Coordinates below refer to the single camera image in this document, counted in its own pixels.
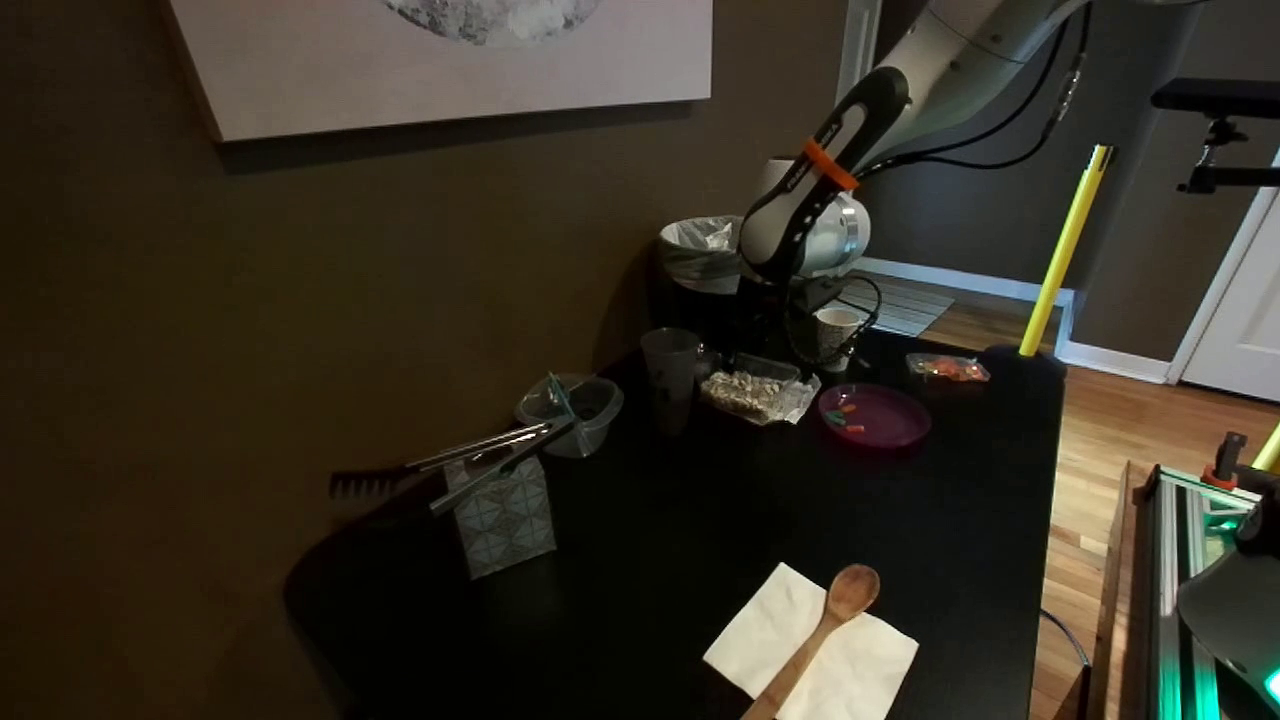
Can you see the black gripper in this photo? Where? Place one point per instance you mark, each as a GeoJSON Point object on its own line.
{"type": "Point", "coordinates": [823, 308]}

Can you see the clear container with seeds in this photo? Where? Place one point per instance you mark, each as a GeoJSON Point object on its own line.
{"type": "Point", "coordinates": [759, 394]}

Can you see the grey Franka robot arm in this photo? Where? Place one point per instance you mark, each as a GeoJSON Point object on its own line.
{"type": "Point", "coordinates": [923, 95]}

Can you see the patterned paper cup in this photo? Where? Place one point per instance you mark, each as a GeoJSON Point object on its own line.
{"type": "Point", "coordinates": [846, 321]}

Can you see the red bowl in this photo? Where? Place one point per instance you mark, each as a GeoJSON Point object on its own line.
{"type": "Point", "coordinates": [875, 417]}

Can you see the crinkled plastic wrapper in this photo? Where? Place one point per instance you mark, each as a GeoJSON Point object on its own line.
{"type": "Point", "coordinates": [949, 365]}

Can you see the dark tall cup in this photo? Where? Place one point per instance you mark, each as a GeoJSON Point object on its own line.
{"type": "Point", "coordinates": [672, 383]}

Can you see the clear empty plastic tub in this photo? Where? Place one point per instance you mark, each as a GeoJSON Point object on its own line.
{"type": "Point", "coordinates": [574, 409]}

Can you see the yellow pole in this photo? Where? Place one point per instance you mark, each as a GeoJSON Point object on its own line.
{"type": "Point", "coordinates": [1066, 253]}

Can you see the wooden spoon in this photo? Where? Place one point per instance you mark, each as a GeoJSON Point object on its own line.
{"type": "Point", "coordinates": [823, 633]}

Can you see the white square napkin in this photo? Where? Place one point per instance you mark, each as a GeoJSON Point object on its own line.
{"type": "Point", "coordinates": [823, 653]}

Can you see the metal tongs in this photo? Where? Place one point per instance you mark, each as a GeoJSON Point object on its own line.
{"type": "Point", "coordinates": [484, 458]}

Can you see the white door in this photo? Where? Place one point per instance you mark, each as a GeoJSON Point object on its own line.
{"type": "Point", "coordinates": [1235, 306]}

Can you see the orange black clamp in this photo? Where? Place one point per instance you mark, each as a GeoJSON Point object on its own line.
{"type": "Point", "coordinates": [1227, 458]}

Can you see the small black rake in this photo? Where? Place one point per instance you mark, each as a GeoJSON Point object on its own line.
{"type": "Point", "coordinates": [363, 486]}

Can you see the aluminium frame rails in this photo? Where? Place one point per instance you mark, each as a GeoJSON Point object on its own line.
{"type": "Point", "coordinates": [1182, 585]}

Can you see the black camera stand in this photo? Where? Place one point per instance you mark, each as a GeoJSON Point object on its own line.
{"type": "Point", "coordinates": [1221, 114]}

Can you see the framed wall picture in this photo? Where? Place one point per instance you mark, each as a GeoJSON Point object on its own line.
{"type": "Point", "coordinates": [441, 61]}

